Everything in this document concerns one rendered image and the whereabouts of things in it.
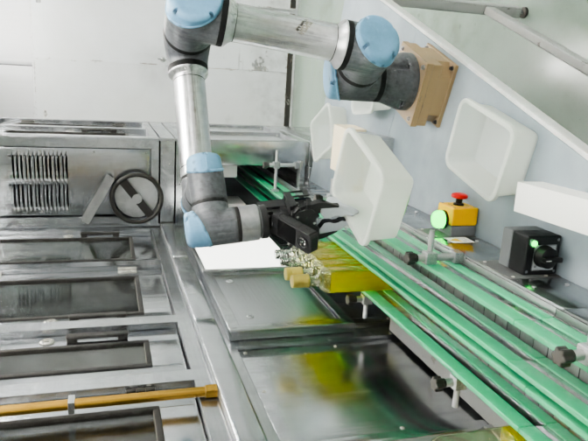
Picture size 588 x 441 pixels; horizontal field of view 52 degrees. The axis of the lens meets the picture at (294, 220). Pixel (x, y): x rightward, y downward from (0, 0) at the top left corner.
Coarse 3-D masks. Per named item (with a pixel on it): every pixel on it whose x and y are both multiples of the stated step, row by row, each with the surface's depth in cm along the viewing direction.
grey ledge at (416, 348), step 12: (396, 324) 161; (396, 336) 161; (408, 336) 155; (420, 348) 149; (432, 360) 143; (444, 372) 138; (468, 396) 129; (480, 408) 125; (492, 420) 121; (504, 420) 118
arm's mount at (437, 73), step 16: (416, 48) 162; (432, 48) 164; (432, 64) 152; (448, 64) 156; (432, 80) 155; (448, 80) 156; (416, 96) 157; (432, 96) 158; (448, 96) 158; (400, 112) 166; (416, 112) 159; (432, 112) 160
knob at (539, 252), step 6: (540, 246) 118; (546, 246) 118; (540, 252) 117; (546, 252) 116; (552, 252) 117; (534, 258) 118; (540, 258) 117; (546, 258) 115; (552, 258) 116; (558, 258) 116; (540, 264) 117; (546, 264) 117; (552, 264) 117
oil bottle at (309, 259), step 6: (342, 252) 172; (306, 258) 166; (312, 258) 165; (318, 258) 165; (324, 258) 166; (330, 258) 166; (336, 258) 167; (342, 258) 167; (348, 258) 168; (354, 258) 168; (306, 264) 166
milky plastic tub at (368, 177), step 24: (360, 144) 121; (384, 144) 126; (336, 168) 134; (360, 168) 134; (384, 168) 116; (336, 192) 136; (360, 192) 137; (384, 192) 115; (408, 192) 117; (360, 216) 129; (384, 216) 118; (360, 240) 122
